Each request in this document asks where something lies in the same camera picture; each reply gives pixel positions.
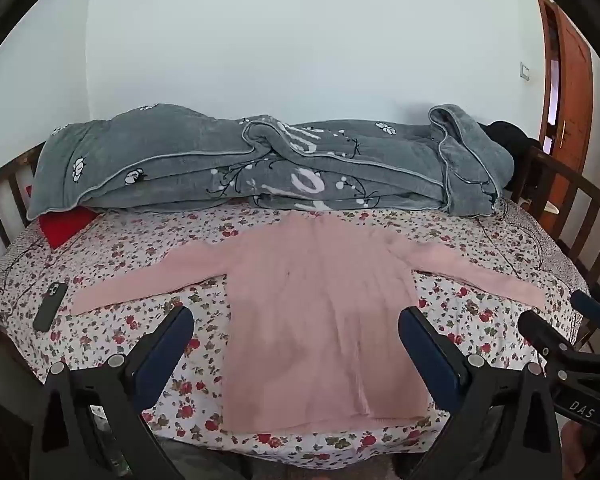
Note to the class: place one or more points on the dark wooden bed frame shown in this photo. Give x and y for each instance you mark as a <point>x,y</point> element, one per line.
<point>530,175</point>

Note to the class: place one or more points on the black smartphone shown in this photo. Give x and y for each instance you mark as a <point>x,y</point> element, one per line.
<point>50,307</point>

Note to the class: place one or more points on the brown wooden door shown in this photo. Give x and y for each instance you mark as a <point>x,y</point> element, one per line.
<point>575,85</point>

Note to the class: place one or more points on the black garment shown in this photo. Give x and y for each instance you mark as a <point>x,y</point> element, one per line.
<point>507,137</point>

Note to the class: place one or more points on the pink knit sweater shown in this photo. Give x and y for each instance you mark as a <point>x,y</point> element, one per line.
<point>310,320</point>

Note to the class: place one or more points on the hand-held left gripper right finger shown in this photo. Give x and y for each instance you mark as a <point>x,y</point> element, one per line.
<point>432,355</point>

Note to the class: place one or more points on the white wall switch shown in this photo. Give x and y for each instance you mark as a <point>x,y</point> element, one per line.
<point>525,71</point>

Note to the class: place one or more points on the grey flower print blanket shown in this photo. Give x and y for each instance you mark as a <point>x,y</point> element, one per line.
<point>180,160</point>

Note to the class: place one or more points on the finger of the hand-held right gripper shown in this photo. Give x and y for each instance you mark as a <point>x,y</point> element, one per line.
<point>545,335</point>
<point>590,306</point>

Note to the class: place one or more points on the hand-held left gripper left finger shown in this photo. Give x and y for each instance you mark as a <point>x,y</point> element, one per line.
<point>167,355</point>

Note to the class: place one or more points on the floral bed sheet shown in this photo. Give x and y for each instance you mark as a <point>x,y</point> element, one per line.
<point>130,260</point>

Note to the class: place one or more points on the red pillow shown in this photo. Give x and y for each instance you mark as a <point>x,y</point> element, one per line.
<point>65,225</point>

